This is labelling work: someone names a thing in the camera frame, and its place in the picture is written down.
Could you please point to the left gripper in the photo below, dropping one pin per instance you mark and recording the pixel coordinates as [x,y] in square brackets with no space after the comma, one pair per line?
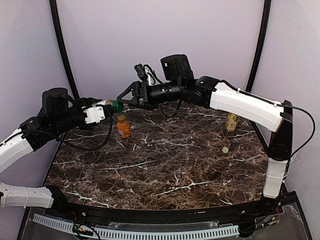
[81,103]

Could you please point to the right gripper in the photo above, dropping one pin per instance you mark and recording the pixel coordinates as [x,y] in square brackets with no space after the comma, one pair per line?
[142,94]

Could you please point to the dark green bottle cap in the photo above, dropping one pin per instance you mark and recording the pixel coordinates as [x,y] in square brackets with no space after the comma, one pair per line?
[117,106]

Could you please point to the orange juice bottle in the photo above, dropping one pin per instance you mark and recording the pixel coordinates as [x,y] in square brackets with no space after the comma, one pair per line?
[123,127]

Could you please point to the green tea bottle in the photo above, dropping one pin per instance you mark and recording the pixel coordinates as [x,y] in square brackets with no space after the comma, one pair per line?
[231,122]

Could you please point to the pale green bottle cap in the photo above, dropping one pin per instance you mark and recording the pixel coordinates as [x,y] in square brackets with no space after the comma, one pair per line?
[225,150]

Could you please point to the coffee bottle green cap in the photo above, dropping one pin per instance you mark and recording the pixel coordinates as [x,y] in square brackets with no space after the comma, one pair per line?
[109,104]

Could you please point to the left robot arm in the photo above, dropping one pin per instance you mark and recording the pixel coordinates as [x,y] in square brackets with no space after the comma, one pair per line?
[59,114]

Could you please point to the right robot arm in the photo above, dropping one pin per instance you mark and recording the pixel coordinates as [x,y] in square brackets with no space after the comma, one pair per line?
[209,92]

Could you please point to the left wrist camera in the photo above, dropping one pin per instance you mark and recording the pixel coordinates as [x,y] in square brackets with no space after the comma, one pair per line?
[96,113]

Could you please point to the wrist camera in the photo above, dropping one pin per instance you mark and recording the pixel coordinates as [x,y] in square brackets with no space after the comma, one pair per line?
[96,113]
[146,74]

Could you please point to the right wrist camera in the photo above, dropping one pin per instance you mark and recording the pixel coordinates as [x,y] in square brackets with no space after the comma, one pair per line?
[146,74]

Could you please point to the black front frame rail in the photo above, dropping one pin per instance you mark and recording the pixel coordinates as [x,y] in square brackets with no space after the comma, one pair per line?
[239,213]

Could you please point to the left black corner post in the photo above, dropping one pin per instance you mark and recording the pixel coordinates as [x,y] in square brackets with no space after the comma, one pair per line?
[62,47]

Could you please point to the black corner post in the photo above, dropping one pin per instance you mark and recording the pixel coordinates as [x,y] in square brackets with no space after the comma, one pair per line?
[260,44]
[62,47]

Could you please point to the white slotted cable duct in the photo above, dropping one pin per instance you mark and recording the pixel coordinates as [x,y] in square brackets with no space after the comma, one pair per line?
[129,231]

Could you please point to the right black corner post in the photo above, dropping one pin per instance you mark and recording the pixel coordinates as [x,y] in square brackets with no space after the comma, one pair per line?
[260,44]

